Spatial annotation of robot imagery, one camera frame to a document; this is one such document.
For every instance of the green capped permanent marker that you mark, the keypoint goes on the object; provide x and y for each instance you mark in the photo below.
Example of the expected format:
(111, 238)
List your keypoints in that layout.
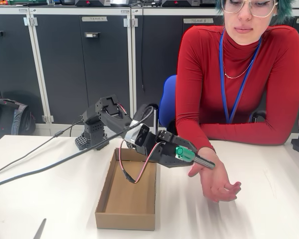
(185, 154)

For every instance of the person's right forearm red sleeve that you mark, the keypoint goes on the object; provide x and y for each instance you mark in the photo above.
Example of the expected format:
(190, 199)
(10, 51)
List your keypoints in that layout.
(194, 134)

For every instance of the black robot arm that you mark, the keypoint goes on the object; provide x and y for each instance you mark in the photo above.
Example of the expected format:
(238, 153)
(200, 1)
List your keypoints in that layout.
(92, 129)

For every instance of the person's left forearm red sleeve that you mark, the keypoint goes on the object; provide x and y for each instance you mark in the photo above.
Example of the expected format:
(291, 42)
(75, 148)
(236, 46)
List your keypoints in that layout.
(251, 134)

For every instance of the person in red sweater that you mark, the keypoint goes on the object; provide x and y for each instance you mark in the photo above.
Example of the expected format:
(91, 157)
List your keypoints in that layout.
(201, 74)

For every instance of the person's right hand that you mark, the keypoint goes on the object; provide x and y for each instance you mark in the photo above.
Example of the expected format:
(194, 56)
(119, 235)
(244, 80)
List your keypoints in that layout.
(214, 179)

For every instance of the blue office chair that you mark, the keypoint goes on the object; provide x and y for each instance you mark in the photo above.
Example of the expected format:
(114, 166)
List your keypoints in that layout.
(168, 99)

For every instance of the open cardboard box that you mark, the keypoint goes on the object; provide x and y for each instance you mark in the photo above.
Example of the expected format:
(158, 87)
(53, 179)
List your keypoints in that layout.
(129, 199)

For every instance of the TEAM 5 tape label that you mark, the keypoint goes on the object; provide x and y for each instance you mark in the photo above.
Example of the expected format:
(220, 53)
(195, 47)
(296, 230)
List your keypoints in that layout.
(198, 20)

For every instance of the black case red triangle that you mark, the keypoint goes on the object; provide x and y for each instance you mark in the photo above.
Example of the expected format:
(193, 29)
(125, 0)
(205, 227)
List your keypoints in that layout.
(177, 3)
(92, 3)

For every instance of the TEAM 4 tape label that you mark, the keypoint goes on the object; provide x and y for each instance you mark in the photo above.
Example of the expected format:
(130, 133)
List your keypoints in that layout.
(94, 19)

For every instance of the grey device on cabinet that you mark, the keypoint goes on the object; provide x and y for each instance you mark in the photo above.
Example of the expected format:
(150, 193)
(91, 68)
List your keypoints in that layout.
(119, 2)

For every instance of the grey pointed metal piece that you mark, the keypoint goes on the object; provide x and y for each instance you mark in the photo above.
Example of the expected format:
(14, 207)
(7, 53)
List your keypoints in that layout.
(40, 230)

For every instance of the black backpack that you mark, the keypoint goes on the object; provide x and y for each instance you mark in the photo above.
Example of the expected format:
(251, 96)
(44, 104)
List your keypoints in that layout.
(12, 119)

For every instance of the green box on cabinet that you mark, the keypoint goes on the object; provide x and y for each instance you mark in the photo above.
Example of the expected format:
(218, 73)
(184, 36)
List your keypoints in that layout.
(27, 2)

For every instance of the white camera box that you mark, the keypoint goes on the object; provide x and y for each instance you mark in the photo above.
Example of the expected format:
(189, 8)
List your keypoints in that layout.
(135, 134)

